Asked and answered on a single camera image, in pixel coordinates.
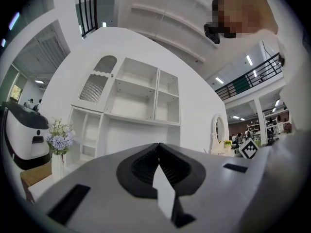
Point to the black head-worn camera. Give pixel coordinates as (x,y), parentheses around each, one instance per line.
(212,34)

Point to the small yellow flower bunch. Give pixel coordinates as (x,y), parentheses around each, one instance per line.
(228,143)

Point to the black stair railing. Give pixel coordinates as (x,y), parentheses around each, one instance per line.
(87,8)

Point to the person's white shirt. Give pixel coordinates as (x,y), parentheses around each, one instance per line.
(292,86)

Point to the purple and white flower bouquet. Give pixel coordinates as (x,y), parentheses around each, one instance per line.
(59,139)

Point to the white ribbed vase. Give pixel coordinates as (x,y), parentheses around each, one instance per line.
(57,169)

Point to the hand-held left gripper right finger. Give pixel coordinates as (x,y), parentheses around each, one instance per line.
(192,176)

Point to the white oval vanity mirror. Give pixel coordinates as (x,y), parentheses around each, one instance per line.
(219,127)

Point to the person's head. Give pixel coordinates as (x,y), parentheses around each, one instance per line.
(247,11)

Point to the wooden side table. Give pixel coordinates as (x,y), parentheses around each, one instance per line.
(34,175)

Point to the white open shelf cabinet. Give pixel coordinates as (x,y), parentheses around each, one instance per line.
(136,105)

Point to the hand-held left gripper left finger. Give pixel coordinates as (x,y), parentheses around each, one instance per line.
(126,176)

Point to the long ceiling light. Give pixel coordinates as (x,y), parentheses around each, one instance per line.
(219,80)
(249,60)

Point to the white and black robot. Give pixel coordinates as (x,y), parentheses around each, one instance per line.
(22,135)

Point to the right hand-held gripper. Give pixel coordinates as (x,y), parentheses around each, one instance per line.
(248,149)

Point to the black balcony railing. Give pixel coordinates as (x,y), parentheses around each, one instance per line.
(252,78)

